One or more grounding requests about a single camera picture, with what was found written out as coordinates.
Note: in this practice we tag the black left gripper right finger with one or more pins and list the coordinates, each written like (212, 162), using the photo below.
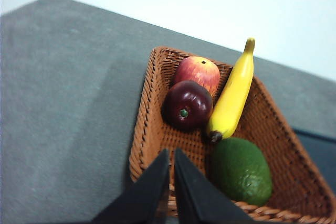
(197, 197)

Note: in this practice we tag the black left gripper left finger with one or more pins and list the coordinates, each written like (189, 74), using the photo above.
(147, 195)

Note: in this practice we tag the green avocado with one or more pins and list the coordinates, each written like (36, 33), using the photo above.
(241, 171)

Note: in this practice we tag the brown wicker basket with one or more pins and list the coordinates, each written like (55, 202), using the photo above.
(273, 140)

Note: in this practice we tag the yellow banana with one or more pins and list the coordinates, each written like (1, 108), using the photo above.
(233, 95)

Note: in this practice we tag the red and yellow apple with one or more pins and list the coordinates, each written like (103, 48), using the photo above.
(197, 73)

